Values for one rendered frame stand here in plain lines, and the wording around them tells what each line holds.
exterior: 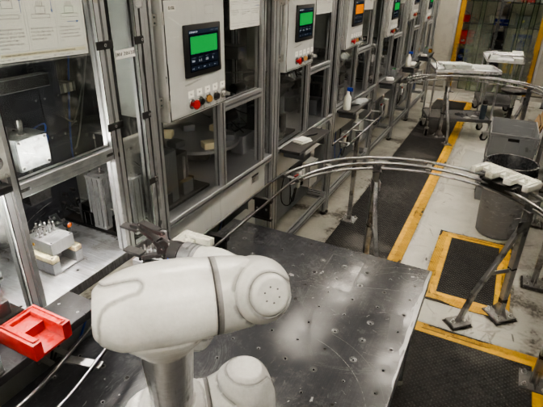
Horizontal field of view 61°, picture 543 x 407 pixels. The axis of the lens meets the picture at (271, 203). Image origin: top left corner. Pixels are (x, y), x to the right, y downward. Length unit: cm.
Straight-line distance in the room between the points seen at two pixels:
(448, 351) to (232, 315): 224
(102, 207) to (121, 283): 124
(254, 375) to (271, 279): 59
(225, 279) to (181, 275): 7
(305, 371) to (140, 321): 102
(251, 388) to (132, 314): 61
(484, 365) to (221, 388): 187
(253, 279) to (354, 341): 112
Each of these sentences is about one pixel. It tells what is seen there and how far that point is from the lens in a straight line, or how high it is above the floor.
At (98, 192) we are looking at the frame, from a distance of 196.
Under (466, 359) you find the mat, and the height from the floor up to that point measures 1.
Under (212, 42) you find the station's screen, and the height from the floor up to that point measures 162.
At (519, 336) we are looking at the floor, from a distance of 319.
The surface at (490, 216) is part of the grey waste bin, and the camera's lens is 407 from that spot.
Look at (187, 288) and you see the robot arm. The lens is 72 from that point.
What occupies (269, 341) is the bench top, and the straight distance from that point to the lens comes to 176.
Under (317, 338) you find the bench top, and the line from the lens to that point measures 178.
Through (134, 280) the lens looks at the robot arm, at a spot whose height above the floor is 146.
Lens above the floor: 188
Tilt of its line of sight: 26 degrees down
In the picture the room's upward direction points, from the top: 1 degrees clockwise
